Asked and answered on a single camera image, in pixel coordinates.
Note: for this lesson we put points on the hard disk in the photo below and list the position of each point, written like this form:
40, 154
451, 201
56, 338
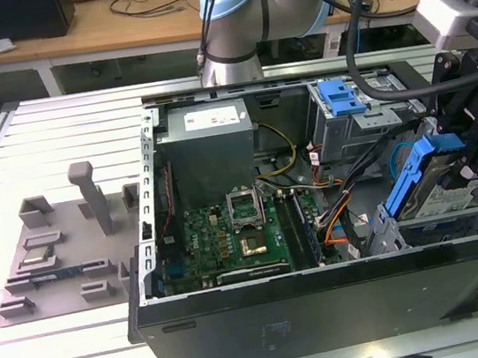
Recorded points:
440, 199

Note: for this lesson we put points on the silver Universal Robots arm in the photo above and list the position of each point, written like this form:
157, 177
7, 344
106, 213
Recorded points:
235, 23

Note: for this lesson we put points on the grey metal disk bay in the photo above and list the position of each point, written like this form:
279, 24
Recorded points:
442, 230
382, 214

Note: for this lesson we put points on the blue plastic cage latch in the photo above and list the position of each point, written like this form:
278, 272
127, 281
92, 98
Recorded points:
339, 100

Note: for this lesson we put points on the grey metal drive cage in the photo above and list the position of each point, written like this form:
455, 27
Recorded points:
339, 133

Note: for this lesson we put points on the RAM stick with dark chips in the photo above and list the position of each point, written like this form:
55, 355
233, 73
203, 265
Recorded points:
308, 231

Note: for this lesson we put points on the black RAM slot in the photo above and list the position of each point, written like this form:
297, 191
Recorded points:
296, 231
286, 230

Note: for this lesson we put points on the metal locking lever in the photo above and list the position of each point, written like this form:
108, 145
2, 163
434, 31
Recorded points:
262, 207

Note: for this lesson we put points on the black open PC case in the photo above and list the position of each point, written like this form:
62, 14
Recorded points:
330, 317

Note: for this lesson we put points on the grey power supply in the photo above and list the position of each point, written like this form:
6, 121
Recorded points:
209, 156

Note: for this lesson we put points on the CPU socket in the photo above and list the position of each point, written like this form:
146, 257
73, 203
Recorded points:
252, 244

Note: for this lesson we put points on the black graphics card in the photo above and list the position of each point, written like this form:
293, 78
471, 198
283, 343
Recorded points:
252, 273

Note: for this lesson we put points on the green motherboard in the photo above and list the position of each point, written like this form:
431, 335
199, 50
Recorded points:
205, 241

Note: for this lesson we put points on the black case fan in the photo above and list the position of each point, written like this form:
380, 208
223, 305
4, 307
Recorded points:
170, 242

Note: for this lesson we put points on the wooden desk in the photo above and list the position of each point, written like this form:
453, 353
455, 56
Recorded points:
89, 31

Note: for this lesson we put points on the grey parts rack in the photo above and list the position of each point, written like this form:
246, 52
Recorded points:
71, 256

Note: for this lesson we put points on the green RAM stick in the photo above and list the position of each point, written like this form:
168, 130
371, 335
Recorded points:
54, 275

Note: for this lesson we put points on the silver CPU chip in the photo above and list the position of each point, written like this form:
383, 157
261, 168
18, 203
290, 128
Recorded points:
38, 256

